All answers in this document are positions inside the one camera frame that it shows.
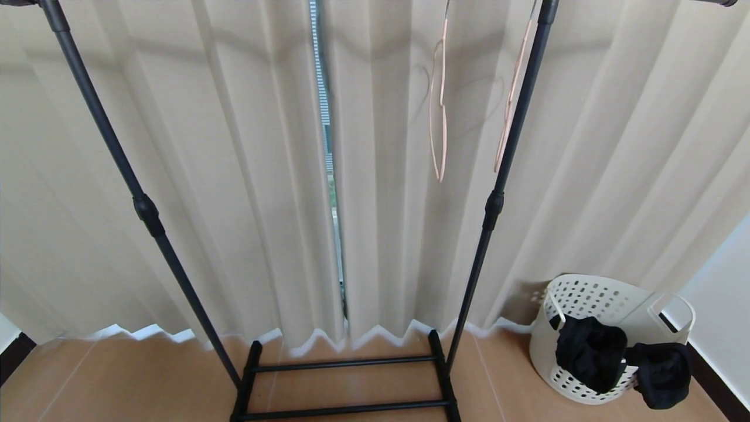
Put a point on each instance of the white laundry basket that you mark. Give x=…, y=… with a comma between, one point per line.
x=592, y=296

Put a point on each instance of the black clothes rack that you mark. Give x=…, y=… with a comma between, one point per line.
x=146, y=214

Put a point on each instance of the black shorts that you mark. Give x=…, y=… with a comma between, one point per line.
x=589, y=351

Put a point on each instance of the black garment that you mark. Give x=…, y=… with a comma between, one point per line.
x=662, y=375

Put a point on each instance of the pink clothes hanger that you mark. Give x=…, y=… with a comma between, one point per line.
x=444, y=140
x=511, y=97

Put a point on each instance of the beige curtain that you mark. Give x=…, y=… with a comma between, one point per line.
x=234, y=176

